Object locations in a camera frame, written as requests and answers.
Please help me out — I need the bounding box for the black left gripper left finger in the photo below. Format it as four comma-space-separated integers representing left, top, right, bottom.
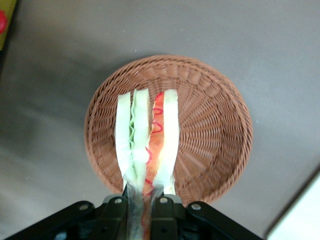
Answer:
98, 195, 130, 240

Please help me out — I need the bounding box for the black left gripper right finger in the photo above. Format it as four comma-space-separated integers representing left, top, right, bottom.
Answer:
150, 195, 183, 240

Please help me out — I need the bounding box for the triangle sandwich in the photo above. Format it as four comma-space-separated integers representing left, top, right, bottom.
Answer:
114, 88, 180, 240

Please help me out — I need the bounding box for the brown round wicker basket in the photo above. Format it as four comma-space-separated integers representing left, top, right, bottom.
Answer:
83, 54, 254, 205

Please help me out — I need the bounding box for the beige plastic tray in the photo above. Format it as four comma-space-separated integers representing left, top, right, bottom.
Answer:
266, 172, 320, 240

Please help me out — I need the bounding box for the yellow emergency stop box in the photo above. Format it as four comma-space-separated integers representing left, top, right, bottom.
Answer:
0, 0, 18, 52

